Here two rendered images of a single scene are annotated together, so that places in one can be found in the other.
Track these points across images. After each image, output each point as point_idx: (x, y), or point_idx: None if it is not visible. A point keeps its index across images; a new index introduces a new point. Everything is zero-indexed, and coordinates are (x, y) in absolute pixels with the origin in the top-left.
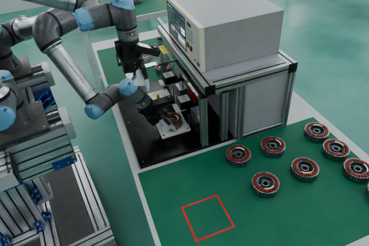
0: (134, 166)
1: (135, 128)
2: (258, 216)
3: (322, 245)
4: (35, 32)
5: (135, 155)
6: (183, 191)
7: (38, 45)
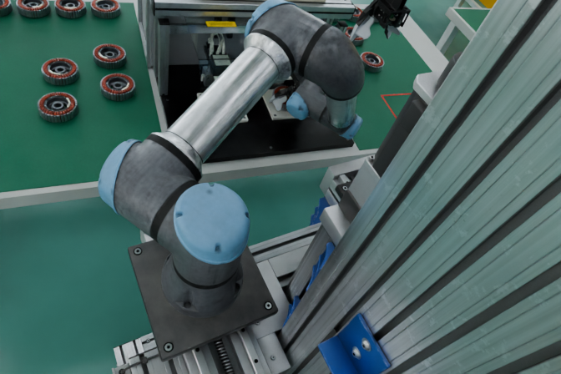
0: (347, 152)
1: (285, 141)
2: (398, 78)
3: (416, 57)
4: (359, 65)
5: (330, 149)
6: (380, 116)
7: (360, 87)
